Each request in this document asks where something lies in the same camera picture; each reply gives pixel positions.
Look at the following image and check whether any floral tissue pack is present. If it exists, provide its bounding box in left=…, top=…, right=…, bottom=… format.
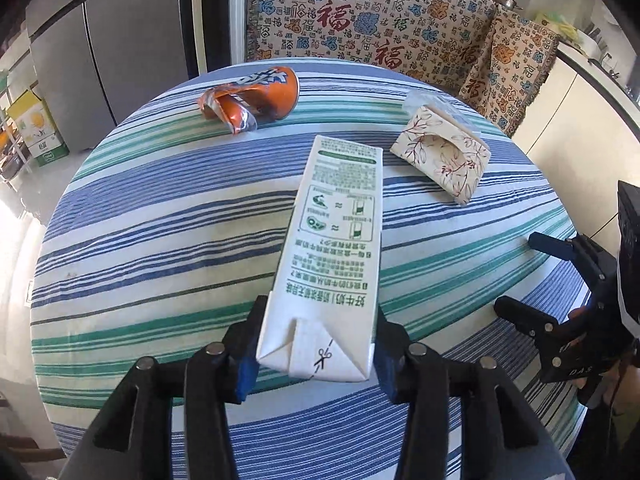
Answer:
left=390, top=105, right=491, bottom=206

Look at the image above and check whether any white green milk carton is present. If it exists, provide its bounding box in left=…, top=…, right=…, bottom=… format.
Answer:
left=256, top=136, right=383, bottom=382

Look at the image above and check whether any white kitchen counter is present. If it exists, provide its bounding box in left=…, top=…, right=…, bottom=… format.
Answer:
left=513, top=44, right=639, bottom=254

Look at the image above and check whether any person's right hand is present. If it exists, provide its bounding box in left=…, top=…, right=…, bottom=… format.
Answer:
left=566, top=306, right=640, bottom=416

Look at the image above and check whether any striped blue green tablecloth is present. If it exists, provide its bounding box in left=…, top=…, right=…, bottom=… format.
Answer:
left=32, top=58, right=589, bottom=479

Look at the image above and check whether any patterned fu character blanket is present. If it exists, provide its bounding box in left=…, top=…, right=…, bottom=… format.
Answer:
left=246, top=0, right=559, bottom=136

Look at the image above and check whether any yellow cardboard box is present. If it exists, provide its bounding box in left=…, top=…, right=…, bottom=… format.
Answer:
left=8, top=90, right=70, bottom=167

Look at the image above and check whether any crushed orange soda can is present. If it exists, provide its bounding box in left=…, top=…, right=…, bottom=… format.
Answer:
left=198, top=66, right=299, bottom=134

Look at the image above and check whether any grey refrigerator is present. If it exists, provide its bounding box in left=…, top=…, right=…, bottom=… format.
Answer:
left=26, top=0, right=188, bottom=152

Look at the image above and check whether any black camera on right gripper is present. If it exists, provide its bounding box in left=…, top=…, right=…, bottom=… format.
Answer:
left=617, top=181, right=640, bottom=338

